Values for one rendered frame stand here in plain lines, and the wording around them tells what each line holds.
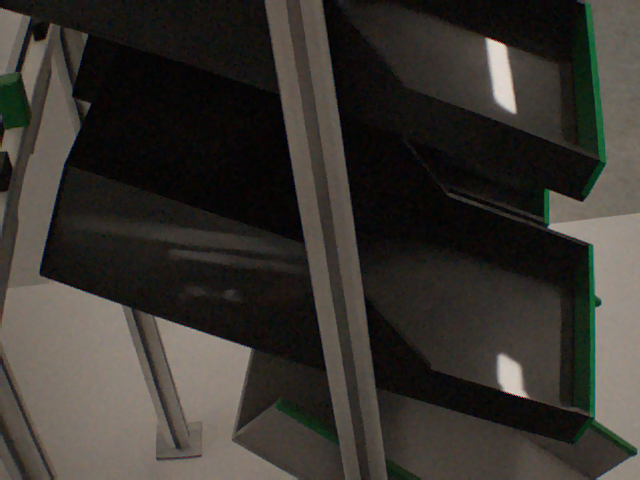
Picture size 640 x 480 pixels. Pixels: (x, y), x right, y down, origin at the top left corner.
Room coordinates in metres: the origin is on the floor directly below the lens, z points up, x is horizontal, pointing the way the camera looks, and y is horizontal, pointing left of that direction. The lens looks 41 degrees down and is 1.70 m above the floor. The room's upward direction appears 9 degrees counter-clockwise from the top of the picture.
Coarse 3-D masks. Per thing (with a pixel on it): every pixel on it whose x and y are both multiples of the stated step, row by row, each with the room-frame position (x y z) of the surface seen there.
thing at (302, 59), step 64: (320, 0) 0.41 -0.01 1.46; (64, 64) 0.74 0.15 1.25; (320, 64) 0.41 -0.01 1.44; (320, 128) 0.41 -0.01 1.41; (320, 192) 0.41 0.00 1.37; (320, 256) 0.41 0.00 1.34; (128, 320) 0.74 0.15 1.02; (320, 320) 0.41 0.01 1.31; (0, 384) 0.42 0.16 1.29; (0, 448) 0.42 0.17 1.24; (192, 448) 0.74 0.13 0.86
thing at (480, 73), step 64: (0, 0) 0.47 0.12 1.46; (64, 0) 0.46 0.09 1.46; (128, 0) 0.45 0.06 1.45; (192, 0) 0.45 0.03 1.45; (256, 0) 0.44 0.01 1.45; (384, 0) 0.52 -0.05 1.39; (448, 0) 0.54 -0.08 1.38; (512, 0) 0.54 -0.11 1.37; (576, 0) 0.54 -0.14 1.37; (192, 64) 0.45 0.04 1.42; (256, 64) 0.44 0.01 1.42; (384, 64) 0.43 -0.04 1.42; (448, 64) 0.48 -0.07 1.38; (512, 64) 0.50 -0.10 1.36; (576, 64) 0.50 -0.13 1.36; (384, 128) 0.43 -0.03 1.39; (448, 128) 0.43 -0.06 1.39; (512, 128) 0.42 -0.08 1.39; (576, 128) 0.46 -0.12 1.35; (576, 192) 0.41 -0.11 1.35
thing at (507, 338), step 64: (128, 64) 0.59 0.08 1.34; (128, 128) 0.59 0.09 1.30; (192, 128) 0.58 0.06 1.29; (256, 128) 0.57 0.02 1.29; (64, 192) 0.47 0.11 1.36; (128, 192) 0.46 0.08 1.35; (192, 192) 0.54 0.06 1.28; (256, 192) 0.55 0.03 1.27; (384, 192) 0.56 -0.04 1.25; (64, 256) 0.47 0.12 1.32; (128, 256) 0.46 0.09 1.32; (192, 256) 0.45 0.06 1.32; (256, 256) 0.45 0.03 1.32; (384, 256) 0.52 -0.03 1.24; (448, 256) 0.53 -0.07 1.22; (512, 256) 0.54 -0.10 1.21; (576, 256) 0.54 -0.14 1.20; (192, 320) 0.45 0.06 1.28; (256, 320) 0.45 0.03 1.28; (384, 320) 0.43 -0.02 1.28; (448, 320) 0.48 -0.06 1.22; (512, 320) 0.49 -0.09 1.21; (576, 320) 0.49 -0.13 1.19; (384, 384) 0.43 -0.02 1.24; (448, 384) 0.43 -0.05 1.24; (512, 384) 0.45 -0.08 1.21; (576, 384) 0.45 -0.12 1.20
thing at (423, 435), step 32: (256, 352) 0.52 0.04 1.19; (256, 384) 0.50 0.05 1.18; (288, 384) 0.51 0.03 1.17; (320, 384) 0.52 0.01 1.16; (256, 416) 0.48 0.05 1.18; (288, 416) 0.45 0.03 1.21; (320, 416) 0.49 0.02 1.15; (384, 416) 0.51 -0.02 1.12; (416, 416) 0.52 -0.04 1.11; (448, 416) 0.53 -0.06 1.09; (256, 448) 0.45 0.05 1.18; (288, 448) 0.45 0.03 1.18; (320, 448) 0.45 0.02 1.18; (384, 448) 0.49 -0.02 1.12; (416, 448) 0.50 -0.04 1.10; (448, 448) 0.51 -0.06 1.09; (480, 448) 0.52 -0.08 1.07; (512, 448) 0.53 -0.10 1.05; (544, 448) 0.54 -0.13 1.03; (576, 448) 0.54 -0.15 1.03; (608, 448) 0.53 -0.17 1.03
